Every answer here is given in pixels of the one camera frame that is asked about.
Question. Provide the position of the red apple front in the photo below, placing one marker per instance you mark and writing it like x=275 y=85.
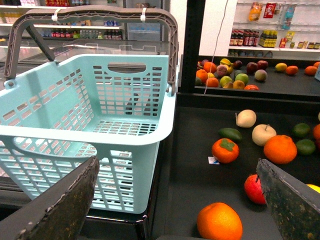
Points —
x=253 y=190

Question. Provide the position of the white onion-shaped fruit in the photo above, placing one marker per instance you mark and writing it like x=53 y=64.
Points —
x=246 y=118

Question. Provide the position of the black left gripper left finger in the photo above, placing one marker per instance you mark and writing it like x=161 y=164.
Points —
x=58 y=213

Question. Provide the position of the white drinks shelving unit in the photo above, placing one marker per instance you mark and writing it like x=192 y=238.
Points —
x=55 y=28

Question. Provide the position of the large orange middle tray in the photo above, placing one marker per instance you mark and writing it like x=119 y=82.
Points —
x=280 y=149

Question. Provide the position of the green lime upper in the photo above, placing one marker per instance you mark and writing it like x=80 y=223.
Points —
x=300 y=130

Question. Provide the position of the orange persimmon with green calyx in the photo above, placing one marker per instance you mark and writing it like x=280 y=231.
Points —
x=225 y=150

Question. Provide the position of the dark green avocado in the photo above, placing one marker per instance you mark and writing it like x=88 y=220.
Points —
x=231 y=133

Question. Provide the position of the black shelf upright post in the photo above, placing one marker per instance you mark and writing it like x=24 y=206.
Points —
x=195 y=10

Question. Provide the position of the green lime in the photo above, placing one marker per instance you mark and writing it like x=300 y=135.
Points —
x=305 y=147
x=300 y=130

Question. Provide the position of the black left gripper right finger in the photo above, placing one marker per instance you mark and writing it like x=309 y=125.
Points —
x=294 y=206

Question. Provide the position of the large orange front centre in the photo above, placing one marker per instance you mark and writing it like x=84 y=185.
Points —
x=218 y=221

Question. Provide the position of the yellow lemon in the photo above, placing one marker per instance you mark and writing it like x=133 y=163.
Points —
x=314 y=187

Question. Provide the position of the small orange back tray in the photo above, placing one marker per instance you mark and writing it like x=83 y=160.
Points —
x=316 y=132

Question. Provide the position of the green lime lower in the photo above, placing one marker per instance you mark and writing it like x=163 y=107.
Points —
x=305 y=147

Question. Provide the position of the white pear with stem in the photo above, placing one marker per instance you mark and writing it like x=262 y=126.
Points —
x=262 y=133

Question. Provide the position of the light blue shopping basket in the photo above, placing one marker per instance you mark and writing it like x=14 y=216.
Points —
x=117 y=108

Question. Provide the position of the white zip tie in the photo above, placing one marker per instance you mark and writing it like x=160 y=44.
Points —
x=143 y=15

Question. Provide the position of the white wall goods shelf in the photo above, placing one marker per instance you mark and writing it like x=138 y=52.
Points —
x=300 y=16

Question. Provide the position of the glass top freezer chest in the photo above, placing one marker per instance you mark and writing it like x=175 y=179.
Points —
x=75 y=50

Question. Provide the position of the grey basket handle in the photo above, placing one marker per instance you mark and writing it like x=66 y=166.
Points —
x=126 y=15

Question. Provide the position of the small blue white label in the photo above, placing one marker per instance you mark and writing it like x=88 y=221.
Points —
x=213 y=161

